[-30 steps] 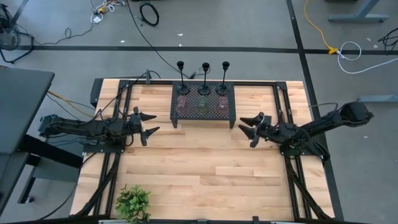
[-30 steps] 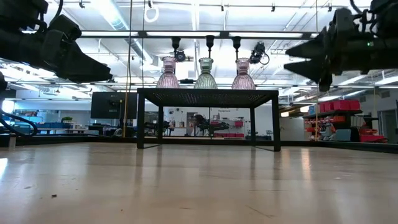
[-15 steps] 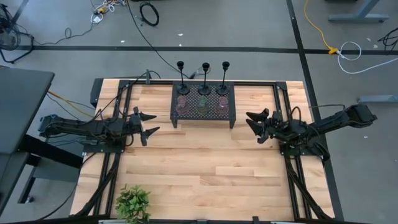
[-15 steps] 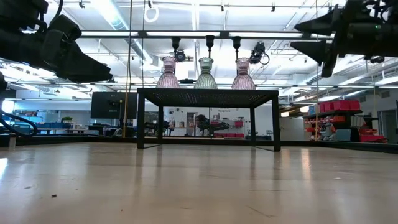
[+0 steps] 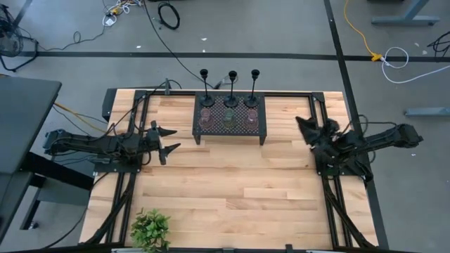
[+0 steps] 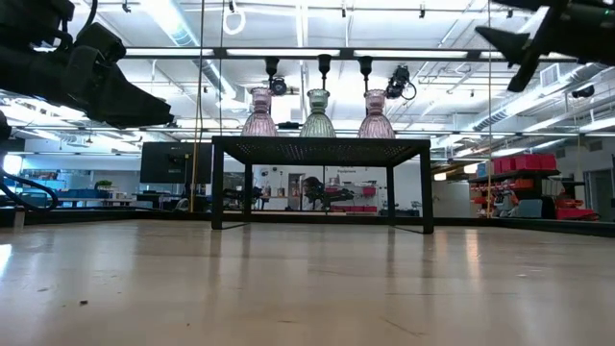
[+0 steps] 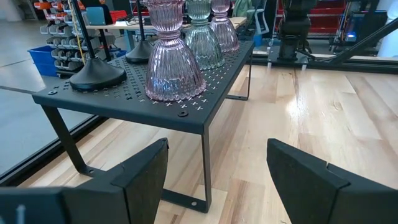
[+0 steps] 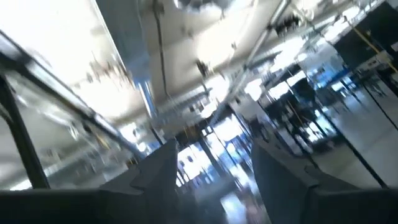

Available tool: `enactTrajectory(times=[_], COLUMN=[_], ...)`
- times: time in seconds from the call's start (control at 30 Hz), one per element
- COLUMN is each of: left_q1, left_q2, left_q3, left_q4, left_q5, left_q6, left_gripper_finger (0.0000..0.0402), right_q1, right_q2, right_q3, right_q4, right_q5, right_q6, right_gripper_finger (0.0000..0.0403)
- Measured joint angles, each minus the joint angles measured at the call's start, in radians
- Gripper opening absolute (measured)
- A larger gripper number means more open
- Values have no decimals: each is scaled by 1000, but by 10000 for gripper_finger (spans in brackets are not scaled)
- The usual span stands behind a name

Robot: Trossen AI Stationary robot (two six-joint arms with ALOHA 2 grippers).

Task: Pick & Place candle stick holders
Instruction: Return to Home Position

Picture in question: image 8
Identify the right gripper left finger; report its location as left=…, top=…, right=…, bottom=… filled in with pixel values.
left=99, top=139, right=187, bottom=224

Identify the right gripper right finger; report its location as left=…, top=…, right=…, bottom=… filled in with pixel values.
left=251, top=142, right=358, bottom=224

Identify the black overhead beam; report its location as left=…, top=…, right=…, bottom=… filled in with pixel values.
left=0, top=29, right=147, bottom=158

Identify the black aluminium table frame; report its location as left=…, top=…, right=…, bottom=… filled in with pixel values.
left=0, top=74, right=50, bottom=190

